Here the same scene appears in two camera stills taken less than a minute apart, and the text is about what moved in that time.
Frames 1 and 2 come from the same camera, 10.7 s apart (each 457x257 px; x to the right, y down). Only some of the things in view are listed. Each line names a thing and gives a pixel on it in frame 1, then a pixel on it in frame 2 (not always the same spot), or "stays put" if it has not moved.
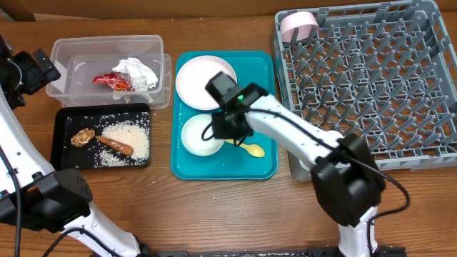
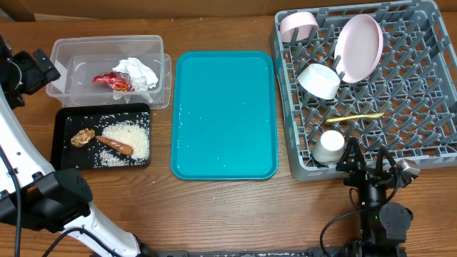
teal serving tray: x=232 y=163 stays put
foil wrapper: x=141 y=77 stays put
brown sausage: x=117 y=147 stays put
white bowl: x=197 y=135 → x=318 y=81
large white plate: x=195 y=75 → x=358 y=46
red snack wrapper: x=119 y=81 stays put
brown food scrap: x=82 y=137 stays put
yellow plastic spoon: x=255 y=150 → x=355 y=117
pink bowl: x=305 y=21 stays put
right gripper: x=223 y=133 → x=362 y=175
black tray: x=101 y=136 stays put
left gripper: x=37 y=78 stays put
